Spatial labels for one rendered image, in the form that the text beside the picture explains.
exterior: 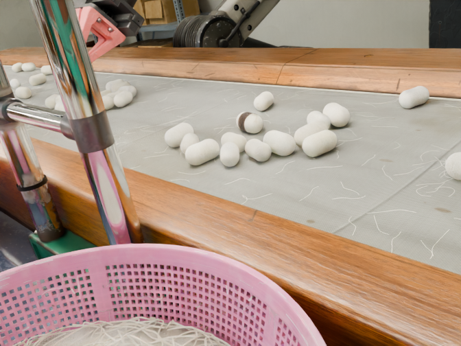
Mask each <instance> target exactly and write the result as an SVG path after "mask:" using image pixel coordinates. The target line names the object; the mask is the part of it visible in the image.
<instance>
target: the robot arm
mask: <svg viewBox="0 0 461 346"><path fill-rule="evenodd" d="M136 2H137V0H73V3H74V6H75V10H76V13H77V16H78V20H79V22H80V27H81V29H82V33H83V36H84V40H85V43H86V41H87V38H88V35H89V32H90V31H91V32H92V33H94V35H96V36H97V37H98V42H97V43H96V44H95V46H94V47H93V48H92V49H91V50H90V51H89V52H88V54H89V56H90V59H91V63H92V62H93V61H95V60H96V59H98V58H99V57H100V56H102V55H104V54H105V53H106V52H108V51H110V50H111V49H112V48H114V47H116V46H118V45H119V44H120V43H122V42H124V41H125V39H126V37H128V36H136V35H137V34H138V32H139V30H140V28H141V26H142V24H143V22H144V20H145V19H144V18H143V17H142V16H141V15H140V14H139V13H138V12H137V11H136V10H134V9H133V7H134V5H135V3H136Z"/></svg>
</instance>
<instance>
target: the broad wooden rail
mask: <svg viewBox="0 0 461 346"><path fill-rule="evenodd" d="M0 59H1V61H2V64H3V65H8V66H13V65H15V64H16V63H19V62H20V63H23V64H24V63H29V62H32V63H34V64H35V66H36V68H42V67H43V66H48V65H50V64H49V61H48V58H47V55H46V52H45V48H44V47H13V48H9V49H5V50H2V51H0ZM92 66H93V70H94V72H101V73H119V74H128V75H138V76H156V77H166V78H184V79H193V80H211V81H221V82H239V83H248V84H266V85H277V86H286V87H304V88H314V89H332V90H341V91H359V92H369V93H387V94H397V95H400V94H401V93H402V92H404V91H406V90H409V89H413V88H414V87H418V86H422V87H425V88H426V89H427V90H428V91H429V96H430V97H442V98H452V99H461V49H428V48H214V47H169V48H166V47H114V48H112V49H111V50H110V51H108V52H106V53H105V54H104V55H102V56H100V57H99V58H98V59H96V60H95V61H93V62H92Z"/></svg>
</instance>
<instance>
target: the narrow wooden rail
mask: <svg viewBox="0 0 461 346"><path fill-rule="evenodd" d="M30 139H31V141H32V144H33V147H34V149H35V152H36V155H37V157H38V161H39V163H40V166H41V168H42V171H43V174H45V175H46V176H47V179H48V181H47V184H48V187H49V190H50V192H51V195H52V198H53V200H54V203H55V206H56V209H57V211H58V214H59V216H60V219H61V222H62V225H63V227H64V228H66V229H68V230H70V231H72V232H74V233H75V234H77V235H79V236H80V237H82V238H84V239H85V240H88V241H89V242H91V243H93V244H94V245H96V246H98V247H100V246H110V243H109V241H108V237H107V235H106V231H105V228H104V225H103V222H102V219H101V216H100V214H99V210H98V208H97V204H96V202H95V198H94V195H93V192H92V189H91V186H90V183H89V181H88V177H87V175H86V171H85V169H84V165H83V162H82V159H81V156H80V153H79V152H76V151H73V150H70V149H67V148H63V147H60V146H57V145H54V144H52V143H47V142H45V141H41V140H39V139H35V138H33V137H30ZM123 170H124V173H125V176H126V180H127V183H128V187H129V190H130V193H131V197H132V200H133V203H134V207H135V210H136V213H137V217H138V219H139V224H140V226H141V230H142V233H143V237H144V240H145V243H146V244H170V245H177V246H187V247H191V248H195V249H202V250H205V251H209V252H212V253H217V254H219V255H223V256H225V257H229V258H231V259H233V260H236V261H238V262H241V263H242V264H245V265H247V266H249V267H251V268H253V269H255V270H256V271H258V272H259V273H261V274H262V275H265V276H266V277H267V278H268V279H270V280H272V281H273V282H274V283H276V284H277V285H278V286H279V287H281V288H282V289H283V290H284V291H285V292H286V293H287V294H288V295H289V296H290V297H291V298H292V299H293V300H295V302H296V303H297V304H298V305H299V306H300V307H301V308H302V309H303V310H304V312H305V313H306V314H307V316H308V317H309V318H310V319H311V321H312V322H313V323H314V325H315V326H316V328H317V329H318V331H319V332H320V334H321V336H322V337H323V339H324V341H325V343H326V344H327V346H461V275H460V274H457V273H453V272H451V271H448V270H445V269H442V268H438V267H435V266H432V265H429V264H426V263H423V262H419V261H416V260H414V259H410V258H408V257H404V256H401V255H397V254H395V253H391V252H388V251H385V250H382V249H378V248H376V247H373V246H369V245H367V244H363V243H361V242H357V241H354V240H350V239H348V238H344V237H342V236H339V235H335V234H332V233H329V232H326V231H323V230H319V229H316V228H313V227H310V226H307V225H305V224H301V223H298V222H294V221H292V220H288V219H285V218H282V217H279V216H275V215H273V214H269V213H266V212H264V211H260V210H258V209H254V208H251V207H247V206H245V205H241V204H239V203H234V202H232V201H229V200H226V199H223V198H220V197H217V196H213V195H210V194H207V193H204V192H200V191H198V190H195V189H191V188H189V187H185V186H182V185H179V184H176V183H173V182H170V181H166V180H163V179H161V178H157V177H155V176H151V175H148V174H144V173H142V172H138V171H136V170H131V169H129V168H125V167H123ZM16 184H17V181H16V179H15V177H14V174H13V171H12V168H11V167H10V164H9V161H8V158H7V156H6V154H5V151H4V149H3V146H2V144H1V141H0V211H1V212H3V213H4V214H6V215H7V216H9V217H11V218H12V219H13V220H15V221H17V222H18V223H20V224H21V225H23V226H24V227H26V228H27V229H29V230H30V231H32V232H35V230H36V228H35V226H34V223H33V221H32V218H31V216H30V214H29V211H28V209H27V206H26V204H25V201H24V199H23V196H22V193H21V192H20V191H19V190H18V189H17V187H16Z"/></svg>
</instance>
